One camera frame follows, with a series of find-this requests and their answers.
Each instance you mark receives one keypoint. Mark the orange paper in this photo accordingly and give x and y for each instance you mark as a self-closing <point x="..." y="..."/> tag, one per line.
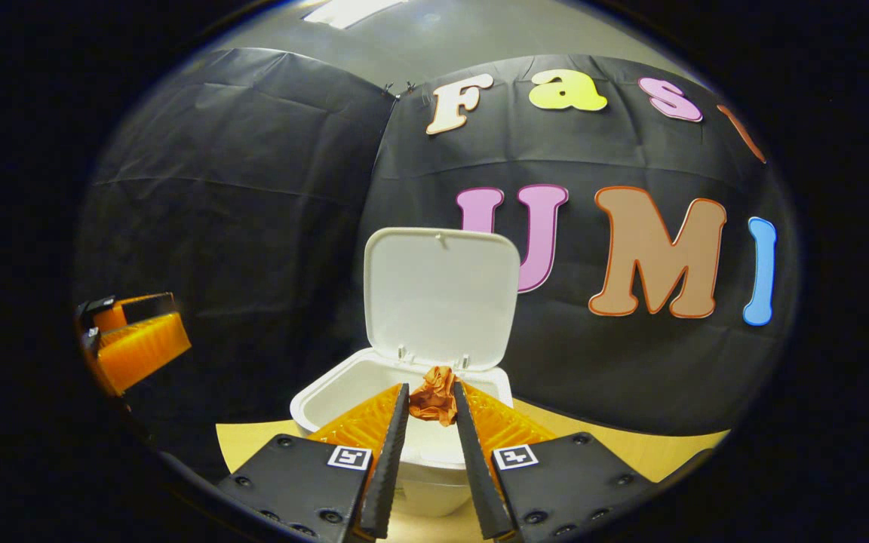
<point x="434" y="400"/>

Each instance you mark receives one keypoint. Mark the white desktop garbage bin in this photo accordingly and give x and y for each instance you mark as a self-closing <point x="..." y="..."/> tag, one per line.
<point x="442" y="294"/>

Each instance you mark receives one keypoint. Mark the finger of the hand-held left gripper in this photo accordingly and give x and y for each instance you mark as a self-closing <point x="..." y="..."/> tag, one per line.
<point x="136" y="309"/>
<point x="144" y="351"/>

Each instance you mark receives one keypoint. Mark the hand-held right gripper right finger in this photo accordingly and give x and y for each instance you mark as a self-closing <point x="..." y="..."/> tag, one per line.
<point x="476" y="467"/>

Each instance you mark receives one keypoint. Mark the wooden desktop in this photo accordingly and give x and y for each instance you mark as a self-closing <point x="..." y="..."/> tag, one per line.
<point x="253" y="445"/>

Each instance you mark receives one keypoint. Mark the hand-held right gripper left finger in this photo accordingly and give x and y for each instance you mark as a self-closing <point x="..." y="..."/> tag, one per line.
<point x="388" y="467"/>

